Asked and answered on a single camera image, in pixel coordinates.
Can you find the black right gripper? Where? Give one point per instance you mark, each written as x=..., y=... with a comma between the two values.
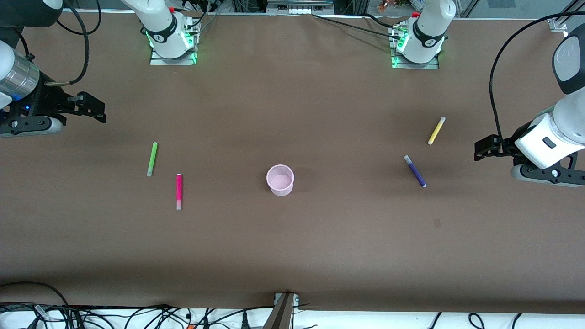
x=47, y=100

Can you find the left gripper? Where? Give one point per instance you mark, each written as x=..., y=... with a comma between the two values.
x=507, y=145

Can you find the purple highlighter pen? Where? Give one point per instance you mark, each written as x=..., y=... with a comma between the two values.
x=415, y=171

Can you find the pink highlighter pen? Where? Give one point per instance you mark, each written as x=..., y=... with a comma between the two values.
x=179, y=189

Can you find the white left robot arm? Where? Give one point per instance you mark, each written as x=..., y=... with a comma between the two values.
x=427, y=32

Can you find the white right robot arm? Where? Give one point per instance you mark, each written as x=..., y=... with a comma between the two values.
x=161, y=27

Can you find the yellow highlighter pen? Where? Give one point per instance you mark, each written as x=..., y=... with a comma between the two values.
x=436, y=130

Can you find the green highlighter pen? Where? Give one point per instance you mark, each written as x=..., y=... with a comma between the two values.
x=152, y=158

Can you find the pink plastic cup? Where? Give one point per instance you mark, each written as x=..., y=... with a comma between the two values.
x=279, y=182

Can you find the grey metal box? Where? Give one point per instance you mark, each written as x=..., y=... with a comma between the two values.
x=299, y=5

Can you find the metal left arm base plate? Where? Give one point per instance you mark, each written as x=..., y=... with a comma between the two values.
x=413, y=66

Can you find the silver corner bracket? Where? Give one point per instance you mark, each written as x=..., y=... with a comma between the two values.
x=558, y=25

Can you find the grey metal mount post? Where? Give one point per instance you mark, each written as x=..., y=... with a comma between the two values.
x=282, y=313

